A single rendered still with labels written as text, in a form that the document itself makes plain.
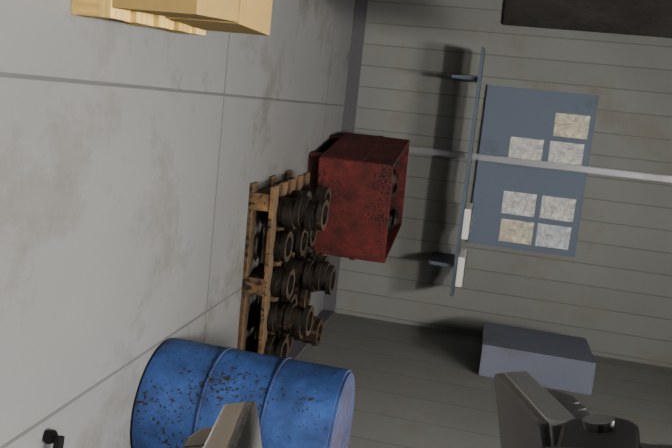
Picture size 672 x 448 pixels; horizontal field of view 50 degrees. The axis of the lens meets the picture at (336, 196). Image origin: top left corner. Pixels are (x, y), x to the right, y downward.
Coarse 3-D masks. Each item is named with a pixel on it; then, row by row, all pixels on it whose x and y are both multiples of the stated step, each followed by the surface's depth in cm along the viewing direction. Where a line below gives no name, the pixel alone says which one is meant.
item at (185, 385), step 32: (160, 352) 338; (192, 352) 339; (224, 352) 341; (160, 384) 326; (192, 384) 324; (224, 384) 323; (256, 384) 322; (288, 384) 322; (320, 384) 321; (352, 384) 348; (160, 416) 321; (192, 416) 318; (288, 416) 312; (320, 416) 310; (352, 416) 362
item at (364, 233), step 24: (336, 144) 611; (360, 144) 617; (384, 144) 622; (408, 144) 646; (312, 168) 583; (336, 168) 567; (360, 168) 563; (384, 168) 558; (336, 192) 573; (360, 192) 568; (384, 192) 564; (336, 216) 578; (360, 216) 573; (384, 216) 569; (336, 240) 584; (360, 240) 579; (384, 240) 574
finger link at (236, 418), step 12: (228, 408) 16; (240, 408) 15; (252, 408) 16; (216, 420) 15; (228, 420) 15; (240, 420) 15; (252, 420) 15; (216, 432) 14; (228, 432) 14; (240, 432) 14; (252, 432) 15; (204, 444) 13; (216, 444) 13; (228, 444) 13; (240, 444) 14; (252, 444) 15
